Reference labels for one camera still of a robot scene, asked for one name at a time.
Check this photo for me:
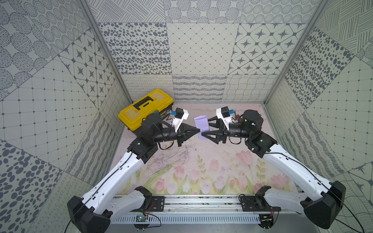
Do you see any aluminium mounting rail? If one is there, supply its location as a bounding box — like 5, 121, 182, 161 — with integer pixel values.
83, 194, 322, 216

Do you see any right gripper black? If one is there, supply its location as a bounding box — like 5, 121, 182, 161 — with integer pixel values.
201, 116, 252, 145

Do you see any dark red brass faucet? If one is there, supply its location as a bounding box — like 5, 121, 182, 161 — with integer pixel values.
235, 115, 242, 123

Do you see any white perforated cable duct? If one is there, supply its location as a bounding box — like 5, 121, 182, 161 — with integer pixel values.
111, 214, 260, 225

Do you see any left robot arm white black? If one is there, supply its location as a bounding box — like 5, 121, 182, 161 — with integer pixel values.
67, 108, 200, 233

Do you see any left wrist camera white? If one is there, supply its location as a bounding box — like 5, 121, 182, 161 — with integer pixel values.
172, 107, 189, 132

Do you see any purple square paper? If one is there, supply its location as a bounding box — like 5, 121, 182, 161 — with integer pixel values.
194, 116, 210, 140

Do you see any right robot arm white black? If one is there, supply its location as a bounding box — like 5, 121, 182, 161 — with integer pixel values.
202, 107, 346, 229

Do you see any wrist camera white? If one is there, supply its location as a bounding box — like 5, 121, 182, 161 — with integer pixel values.
216, 106, 235, 130
172, 107, 189, 132

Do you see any yellow black toolbox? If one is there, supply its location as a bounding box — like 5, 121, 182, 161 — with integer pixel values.
118, 89, 173, 136

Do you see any right controller board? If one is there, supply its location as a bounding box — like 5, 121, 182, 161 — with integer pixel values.
258, 214, 275, 230

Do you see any controller board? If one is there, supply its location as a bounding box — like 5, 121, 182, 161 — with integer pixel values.
258, 214, 275, 230
134, 214, 150, 231

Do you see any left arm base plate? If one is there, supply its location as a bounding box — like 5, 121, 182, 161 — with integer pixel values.
124, 196, 166, 212

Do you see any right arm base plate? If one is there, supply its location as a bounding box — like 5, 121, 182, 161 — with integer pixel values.
239, 195, 281, 212

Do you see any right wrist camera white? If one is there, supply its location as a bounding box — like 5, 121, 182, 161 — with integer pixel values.
216, 106, 235, 130

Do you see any left controller board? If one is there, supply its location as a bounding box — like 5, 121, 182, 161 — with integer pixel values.
134, 214, 150, 231

